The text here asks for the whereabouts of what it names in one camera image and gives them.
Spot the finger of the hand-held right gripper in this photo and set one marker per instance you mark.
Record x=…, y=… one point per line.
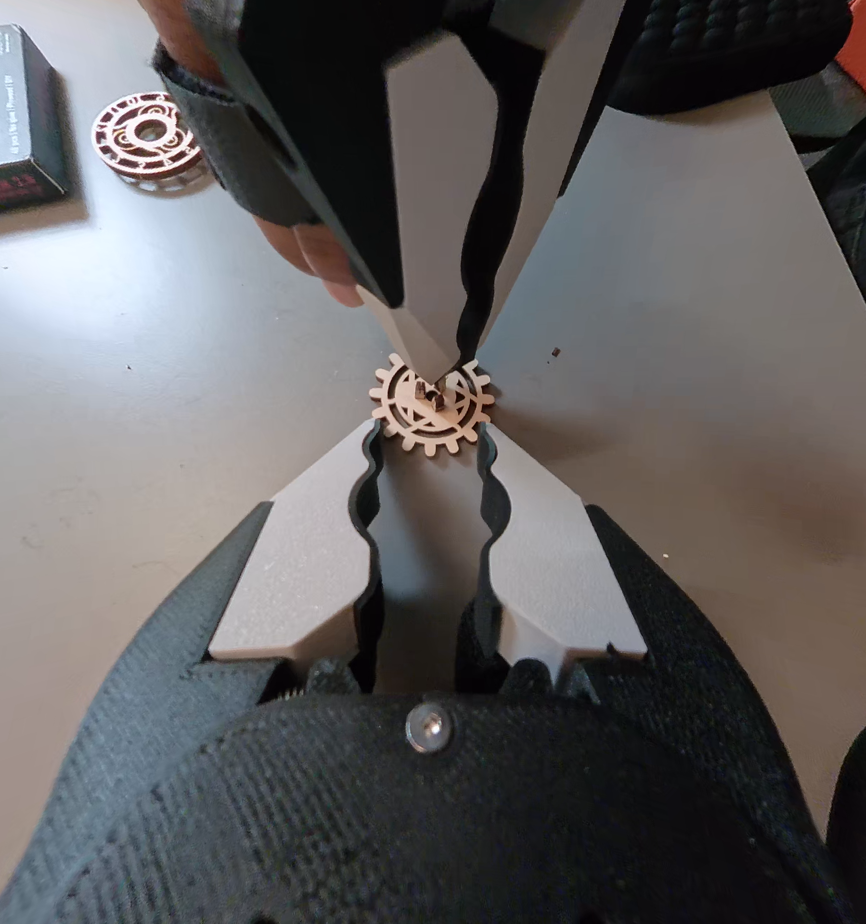
x=433, y=180
x=555, y=130

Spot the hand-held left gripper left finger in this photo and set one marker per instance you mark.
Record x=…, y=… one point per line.
x=303, y=570

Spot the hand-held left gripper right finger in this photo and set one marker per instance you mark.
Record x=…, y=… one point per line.
x=555, y=570

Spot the wooden gear assembly with pegs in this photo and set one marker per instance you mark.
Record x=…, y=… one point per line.
x=165, y=173

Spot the wooden gear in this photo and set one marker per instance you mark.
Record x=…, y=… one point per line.
x=404, y=433

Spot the person's right hand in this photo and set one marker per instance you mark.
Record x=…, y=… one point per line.
x=317, y=252

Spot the black puzzle box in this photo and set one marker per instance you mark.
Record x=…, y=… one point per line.
x=7, y=108

